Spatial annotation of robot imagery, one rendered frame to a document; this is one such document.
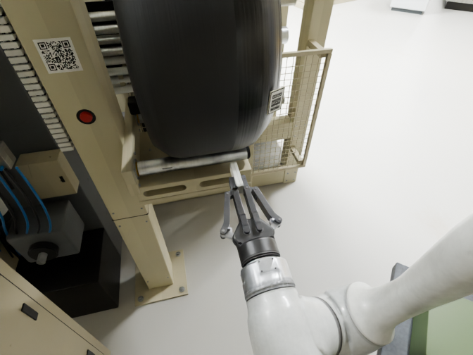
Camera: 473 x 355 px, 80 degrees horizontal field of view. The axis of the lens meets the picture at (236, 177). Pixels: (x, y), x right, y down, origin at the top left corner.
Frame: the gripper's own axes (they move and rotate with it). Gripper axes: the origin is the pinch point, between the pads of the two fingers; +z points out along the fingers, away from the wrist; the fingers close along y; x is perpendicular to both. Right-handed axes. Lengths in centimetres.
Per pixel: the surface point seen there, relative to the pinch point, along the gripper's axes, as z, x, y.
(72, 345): -14, 60, 58
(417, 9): 386, 150, -406
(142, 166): 19.2, 13.6, 23.0
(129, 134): 32.0, 12.2, 26.2
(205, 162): 18.1, 14.8, 4.9
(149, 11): 14.8, -29.6, 12.2
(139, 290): 14, 104, 45
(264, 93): 9.0, -15.0, -7.5
